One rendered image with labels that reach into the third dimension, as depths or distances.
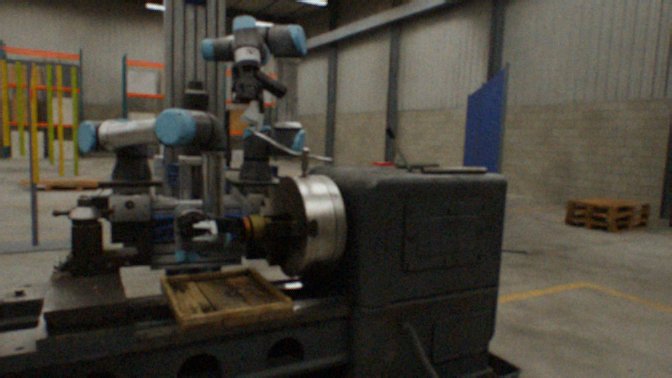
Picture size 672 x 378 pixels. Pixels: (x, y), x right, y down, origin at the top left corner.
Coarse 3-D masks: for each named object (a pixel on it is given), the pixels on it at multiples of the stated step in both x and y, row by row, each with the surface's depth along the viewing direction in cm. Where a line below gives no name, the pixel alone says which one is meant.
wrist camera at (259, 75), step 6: (258, 72) 142; (258, 78) 143; (264, 78) 143; (270, 78) 144; (264, 84) 144; (270, 84) 143; (276, 84) 144; (264, 90) 147; (270, 90) 146; (276, 90) 145; (282, 90) 145; (276, 96) 147; (282, 96) 147
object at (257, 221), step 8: (248, 216) 138; (256, 216) 137; (240, 224) 139; (248, 224) 135; (256, 224) 135; (264, 224) 136; (240, 232) 140; (248, 232) 134; (256, 232) 135; (264, 232) 136; (240, 240) 137; (248, 240) 135; (256, 240) 136; (264, 240) 137
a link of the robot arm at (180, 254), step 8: (176, 232) 153; (176, 240) 154; (192, 240) 153; (200, 240) 157; (176, 248) 154; (184, 248) 152; (192, 248) 153; (200, 248) 156; (208, 248) 160; (176, 256) 154; (184, 256) 153; (192, 256) 154
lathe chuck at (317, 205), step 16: (288, 176) 142; (288, 192) 142; (304, 192) 134; (320, 192) 136; (288, 208) 142; (304, 208) 132; (320, 208) 133; (320, 224) 132; (336, 224) 134; (304, 240) 132; (320, 240) 132; (288, 256) 143; (304, 256) 132; (320, 256) 134; (288, 272) 143; (304, 272) 137; (320, 272) 141
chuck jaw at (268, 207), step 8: (264, 192) 149; (272, 192) 146; (280, 192) 147; (264, 200) 143; (272, 200) 144; (280, 200) 146; (264, 208) 142; (272, 208) 143; (280, 208) 144; (264, 216) 141; (272, 216) 142; (280, 216) 144; (288, 216) 146
